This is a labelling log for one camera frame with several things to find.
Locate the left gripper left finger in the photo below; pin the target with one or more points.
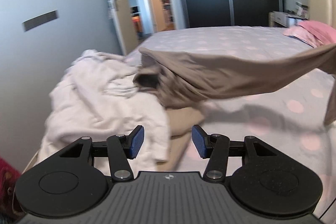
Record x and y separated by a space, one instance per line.
122 148

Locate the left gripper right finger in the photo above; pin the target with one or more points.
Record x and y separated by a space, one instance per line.
215 148

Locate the taupe brown garment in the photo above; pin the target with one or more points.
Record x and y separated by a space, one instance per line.
182 79

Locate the beige folded garment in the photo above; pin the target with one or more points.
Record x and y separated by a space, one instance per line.
181 122

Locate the white fluffy garment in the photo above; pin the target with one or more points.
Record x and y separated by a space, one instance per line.
97 98

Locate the pink patterned cloth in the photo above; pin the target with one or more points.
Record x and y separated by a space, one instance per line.
302 34

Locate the white bedside table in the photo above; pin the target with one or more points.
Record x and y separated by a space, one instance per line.
282 19

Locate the pink pillow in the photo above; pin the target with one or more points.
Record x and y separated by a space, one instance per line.
324 33

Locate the beige padded headboard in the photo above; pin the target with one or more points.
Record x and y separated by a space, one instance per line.
323 11

